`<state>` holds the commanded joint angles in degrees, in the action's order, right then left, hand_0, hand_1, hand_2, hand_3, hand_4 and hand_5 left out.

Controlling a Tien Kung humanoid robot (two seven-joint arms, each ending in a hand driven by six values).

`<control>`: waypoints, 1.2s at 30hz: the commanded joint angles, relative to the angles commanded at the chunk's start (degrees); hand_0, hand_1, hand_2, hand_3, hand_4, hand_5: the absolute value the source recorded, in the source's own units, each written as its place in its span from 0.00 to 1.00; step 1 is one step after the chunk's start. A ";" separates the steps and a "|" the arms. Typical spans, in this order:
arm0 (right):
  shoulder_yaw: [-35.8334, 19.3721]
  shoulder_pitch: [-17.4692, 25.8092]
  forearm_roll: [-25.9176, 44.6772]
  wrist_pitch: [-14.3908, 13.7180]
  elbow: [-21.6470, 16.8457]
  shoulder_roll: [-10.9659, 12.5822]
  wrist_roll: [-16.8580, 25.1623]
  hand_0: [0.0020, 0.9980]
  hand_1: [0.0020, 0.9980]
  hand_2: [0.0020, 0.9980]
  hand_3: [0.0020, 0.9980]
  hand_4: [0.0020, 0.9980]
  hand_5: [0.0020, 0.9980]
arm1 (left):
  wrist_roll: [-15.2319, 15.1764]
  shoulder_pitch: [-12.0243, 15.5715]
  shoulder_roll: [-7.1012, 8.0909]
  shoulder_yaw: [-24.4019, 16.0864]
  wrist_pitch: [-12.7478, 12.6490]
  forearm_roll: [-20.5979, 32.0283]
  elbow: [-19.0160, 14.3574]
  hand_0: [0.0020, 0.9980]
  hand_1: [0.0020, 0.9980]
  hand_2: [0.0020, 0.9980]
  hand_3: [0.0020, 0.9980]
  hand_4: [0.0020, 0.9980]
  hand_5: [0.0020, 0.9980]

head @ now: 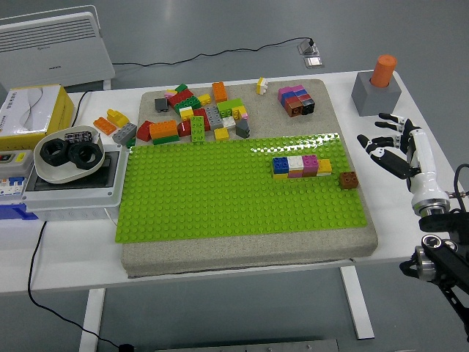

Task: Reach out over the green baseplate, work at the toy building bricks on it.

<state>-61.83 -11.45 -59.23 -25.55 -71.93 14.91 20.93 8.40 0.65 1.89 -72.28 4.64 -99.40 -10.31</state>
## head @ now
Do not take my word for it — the green long toy brick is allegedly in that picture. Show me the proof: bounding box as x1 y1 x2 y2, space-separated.
174 97 201 115

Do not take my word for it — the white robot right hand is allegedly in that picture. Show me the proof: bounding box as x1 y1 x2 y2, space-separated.
357 112 450 207

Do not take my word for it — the orange long toy brick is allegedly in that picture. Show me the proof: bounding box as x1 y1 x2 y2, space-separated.
92 116 117 137
149 120 179 140
212 81 229 103

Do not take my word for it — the green studded baseplate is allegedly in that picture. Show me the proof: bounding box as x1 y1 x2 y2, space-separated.
115 132 369 244

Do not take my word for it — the white table leg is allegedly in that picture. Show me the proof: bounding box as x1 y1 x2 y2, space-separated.
339 265 376 340
78 287 106 352

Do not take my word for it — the lime green long brick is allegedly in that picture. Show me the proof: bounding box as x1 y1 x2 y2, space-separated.
190 115 207 143

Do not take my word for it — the red long toy brick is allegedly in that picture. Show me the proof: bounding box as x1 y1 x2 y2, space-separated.
193 108 212 132

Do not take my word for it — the white plastic bowl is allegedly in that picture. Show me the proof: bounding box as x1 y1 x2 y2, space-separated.
33 125 106 185

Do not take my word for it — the white panel heater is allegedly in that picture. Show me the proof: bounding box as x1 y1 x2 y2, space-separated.
0 4 116 91

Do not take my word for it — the grey-brown foam mat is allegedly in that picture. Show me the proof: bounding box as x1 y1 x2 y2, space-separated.
119 78 380 279

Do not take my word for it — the lime green toy brick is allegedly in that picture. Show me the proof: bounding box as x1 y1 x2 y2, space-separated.
216 98 243 117

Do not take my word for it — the grey push-button switch box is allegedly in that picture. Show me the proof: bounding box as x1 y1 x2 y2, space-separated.
0 149 34 180

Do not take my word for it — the large red toy brick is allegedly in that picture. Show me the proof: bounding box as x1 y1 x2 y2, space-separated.
167 89 194 109

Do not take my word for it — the white circuit breaker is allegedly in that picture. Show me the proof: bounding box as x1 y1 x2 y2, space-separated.
0 175 27 198

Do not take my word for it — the orange cylinder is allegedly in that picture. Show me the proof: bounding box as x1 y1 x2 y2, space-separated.
369 54 398 89

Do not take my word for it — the yellow tissue box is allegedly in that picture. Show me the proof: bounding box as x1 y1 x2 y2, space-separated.
0 84 75 151

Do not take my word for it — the black floor cable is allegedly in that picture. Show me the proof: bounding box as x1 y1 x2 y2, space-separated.
111 36 315 69

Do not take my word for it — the large black hex nut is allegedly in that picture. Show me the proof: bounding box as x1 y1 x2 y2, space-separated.
67 142 101 170
39 138 71 168

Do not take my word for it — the black power cable with plug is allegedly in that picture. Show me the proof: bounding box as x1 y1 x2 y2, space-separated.
27 89 135 352

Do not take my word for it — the grey block holder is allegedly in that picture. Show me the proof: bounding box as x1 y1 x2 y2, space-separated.
350 70 402 117

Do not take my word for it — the grey electrical enclosure box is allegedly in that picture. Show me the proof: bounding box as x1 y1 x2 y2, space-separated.
21 143 130 223

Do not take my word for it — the open metal floor socket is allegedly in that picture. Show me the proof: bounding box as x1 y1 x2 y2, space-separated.
297 37 321 56

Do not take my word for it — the red sloped toy brick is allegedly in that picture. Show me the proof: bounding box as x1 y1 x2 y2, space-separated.
136 120 155 142

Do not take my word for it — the dark green flat brick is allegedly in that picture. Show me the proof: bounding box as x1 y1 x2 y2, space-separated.
152 134 181 146

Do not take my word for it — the black terminal block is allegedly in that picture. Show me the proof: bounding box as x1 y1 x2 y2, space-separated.
64 131 92 144

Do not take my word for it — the yellow curved toy brick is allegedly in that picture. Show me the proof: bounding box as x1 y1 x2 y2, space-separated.
106 109 130 128

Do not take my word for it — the blue plastic box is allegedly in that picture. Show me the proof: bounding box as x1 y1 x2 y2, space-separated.
0 203 40 221

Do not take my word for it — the grey long toy brick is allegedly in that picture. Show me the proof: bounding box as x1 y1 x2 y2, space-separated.
111 122 139 144
204 105 224 130

